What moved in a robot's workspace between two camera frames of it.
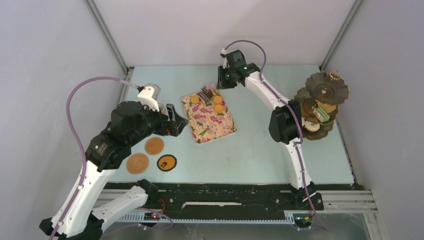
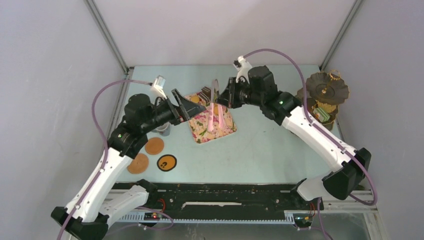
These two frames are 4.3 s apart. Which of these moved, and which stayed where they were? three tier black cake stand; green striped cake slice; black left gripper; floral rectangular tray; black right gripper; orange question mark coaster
Moved: black right gripper; black left gripper
Stayed: orange question mark coaster; green striped cake slice; three tier black cake stand; floral rectangular tray
